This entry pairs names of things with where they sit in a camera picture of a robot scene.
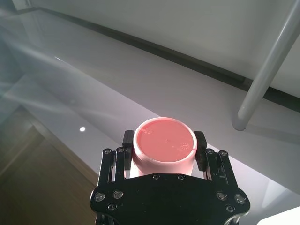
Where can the pink plastic cup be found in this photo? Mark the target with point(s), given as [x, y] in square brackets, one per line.
[164, 143]

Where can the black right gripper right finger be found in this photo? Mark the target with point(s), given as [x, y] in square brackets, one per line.
[201, 152]

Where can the grey round metal pole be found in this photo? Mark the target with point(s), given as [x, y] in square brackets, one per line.
[264, 70]

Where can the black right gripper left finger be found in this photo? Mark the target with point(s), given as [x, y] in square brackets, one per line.
[127, 152]

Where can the black baseboard strip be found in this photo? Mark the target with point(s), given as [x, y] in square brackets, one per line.
[164, 50]

